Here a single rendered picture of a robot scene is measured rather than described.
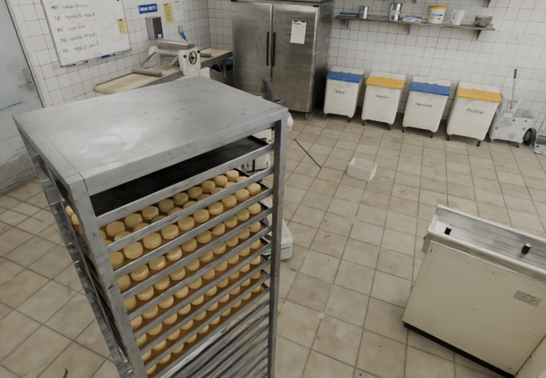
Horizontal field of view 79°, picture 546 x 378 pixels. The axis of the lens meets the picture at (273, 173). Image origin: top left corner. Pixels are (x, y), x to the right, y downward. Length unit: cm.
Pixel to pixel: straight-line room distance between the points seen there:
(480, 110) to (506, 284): 361
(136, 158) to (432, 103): 501
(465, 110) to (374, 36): 181
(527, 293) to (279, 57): 439
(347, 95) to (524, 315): 404
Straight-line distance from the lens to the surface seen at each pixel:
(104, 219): 88
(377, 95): 552
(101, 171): 79
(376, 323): 277
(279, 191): 119
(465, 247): 220
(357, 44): 608
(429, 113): 557
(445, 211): 244
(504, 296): 237
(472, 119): 563
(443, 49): 600
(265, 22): 551
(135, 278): 110
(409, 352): 272
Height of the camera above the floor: 220
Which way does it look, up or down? 32 degrees down
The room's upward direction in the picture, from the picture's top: 2 degrees clockwise
